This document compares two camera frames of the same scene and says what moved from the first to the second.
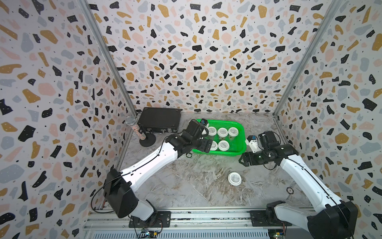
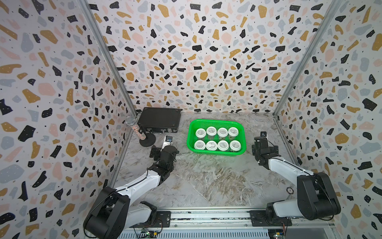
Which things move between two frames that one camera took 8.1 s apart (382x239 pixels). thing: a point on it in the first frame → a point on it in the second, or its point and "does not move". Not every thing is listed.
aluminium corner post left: (114, 64) does not move
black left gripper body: (201, 144) → (156, 152)
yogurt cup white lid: (214, 146) does not move
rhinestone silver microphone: (130, 120) does not move
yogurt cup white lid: (223, 145) does not move
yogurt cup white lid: (235, 179) → (235, 145)
